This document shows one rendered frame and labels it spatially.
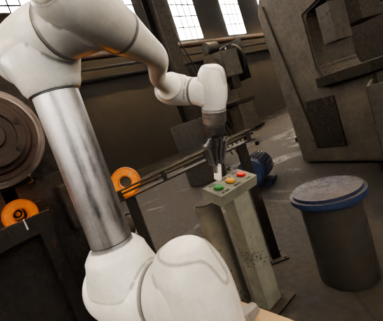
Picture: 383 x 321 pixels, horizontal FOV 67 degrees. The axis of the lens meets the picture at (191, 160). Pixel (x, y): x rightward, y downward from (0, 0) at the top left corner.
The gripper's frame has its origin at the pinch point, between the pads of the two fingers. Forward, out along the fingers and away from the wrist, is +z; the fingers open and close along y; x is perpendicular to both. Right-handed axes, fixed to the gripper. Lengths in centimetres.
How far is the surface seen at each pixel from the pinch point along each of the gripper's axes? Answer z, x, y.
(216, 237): 33.6, -2.5, 0.5
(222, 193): 7.5, 4.0, 2.3
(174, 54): -23, -356, -285
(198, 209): 21.0, -11.0, 2.5
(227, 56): 13, -511, -621
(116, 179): 14, -57, 17
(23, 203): 15, -74, 58
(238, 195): 11.8, 5.6, -5.7
